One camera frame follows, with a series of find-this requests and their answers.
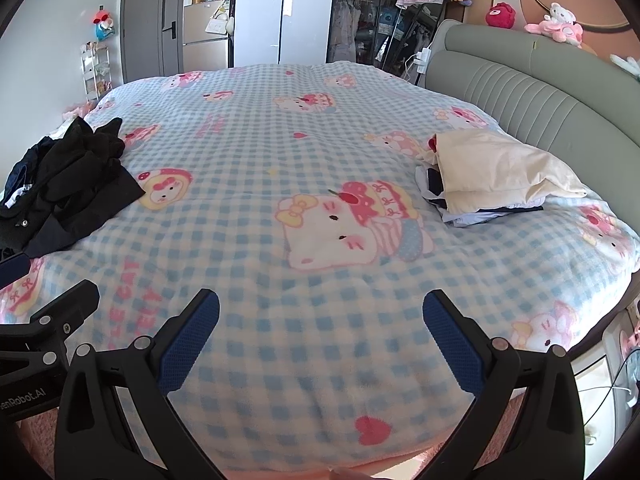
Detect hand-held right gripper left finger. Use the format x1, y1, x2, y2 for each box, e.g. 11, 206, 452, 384
54, 288, 236, 480

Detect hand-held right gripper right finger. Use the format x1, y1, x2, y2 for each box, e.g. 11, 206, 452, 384
415, 288, 587, 480

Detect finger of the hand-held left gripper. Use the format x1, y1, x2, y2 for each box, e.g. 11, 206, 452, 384
0, 280, 101, 367
0, 252, 29, 288

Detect black clothes heap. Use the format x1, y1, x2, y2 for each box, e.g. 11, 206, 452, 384
0, 116, 147, 259

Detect white and navy folded clothes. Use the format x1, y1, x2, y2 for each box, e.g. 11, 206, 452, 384
415, 162, 546, 228

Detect white bedside cabinet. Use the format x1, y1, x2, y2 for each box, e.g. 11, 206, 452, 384
567, 305, 640, 461

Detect pink fluffy items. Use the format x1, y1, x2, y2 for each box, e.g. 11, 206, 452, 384
62, 101, 98, 121

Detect cream folded garment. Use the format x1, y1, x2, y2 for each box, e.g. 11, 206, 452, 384
434, 130, 591, 216

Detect blue checkered cartoon blanket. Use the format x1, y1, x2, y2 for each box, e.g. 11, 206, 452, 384
0, 60, 640, 466

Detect grey padded headboard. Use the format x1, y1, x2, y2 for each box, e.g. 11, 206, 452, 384
422, 19, 640, 241

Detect grey door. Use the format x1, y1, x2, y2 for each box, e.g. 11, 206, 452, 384
121, 0, 188, 86

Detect white power strip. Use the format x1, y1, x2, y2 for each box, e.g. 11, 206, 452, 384
404, 47, 433, 83

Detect beige refrigerator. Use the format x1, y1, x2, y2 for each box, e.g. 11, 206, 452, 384
181, 0, 235, 73

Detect white hanging bag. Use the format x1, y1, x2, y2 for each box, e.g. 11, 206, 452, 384
206, 0, 232, 36

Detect red plush toy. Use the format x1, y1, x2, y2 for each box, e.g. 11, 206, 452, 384
485, 2, 517, 30

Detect pink and white plush toy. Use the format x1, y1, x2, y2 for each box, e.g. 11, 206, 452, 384
524, 2, 585, 50

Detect white wardrobe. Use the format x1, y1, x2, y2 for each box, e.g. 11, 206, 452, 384
235, 0, 337, 67

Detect dark glass-door wardrobe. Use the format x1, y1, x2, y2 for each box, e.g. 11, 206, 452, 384
326, 0, 453, 78

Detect white wire rack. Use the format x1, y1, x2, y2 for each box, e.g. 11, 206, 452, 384
80, 42, 112, 103

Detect red and blue wall plush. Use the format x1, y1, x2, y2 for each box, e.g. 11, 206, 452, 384
91, 6, 117, 42

